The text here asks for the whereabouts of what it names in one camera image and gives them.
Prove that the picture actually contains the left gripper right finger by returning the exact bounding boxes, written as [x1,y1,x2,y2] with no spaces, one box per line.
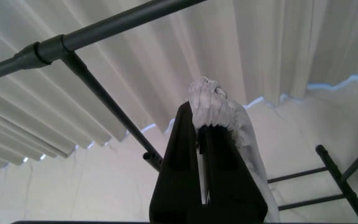
[198,124,269,223]

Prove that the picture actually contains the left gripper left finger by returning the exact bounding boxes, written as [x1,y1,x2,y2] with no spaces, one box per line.
[149,101,203,223]

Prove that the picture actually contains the pale grey shorts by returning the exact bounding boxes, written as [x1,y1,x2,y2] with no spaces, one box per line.
[188,77,281,223]

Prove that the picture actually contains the black clothes rack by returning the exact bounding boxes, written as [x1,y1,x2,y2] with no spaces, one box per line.
[0,0,358,224]

